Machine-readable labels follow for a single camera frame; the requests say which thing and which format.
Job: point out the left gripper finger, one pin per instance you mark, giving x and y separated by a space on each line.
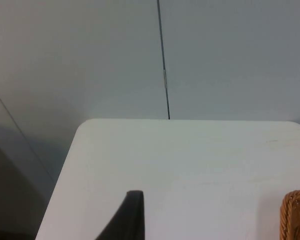
130 220

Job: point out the brown wicker basket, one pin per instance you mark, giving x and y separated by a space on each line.
296 217

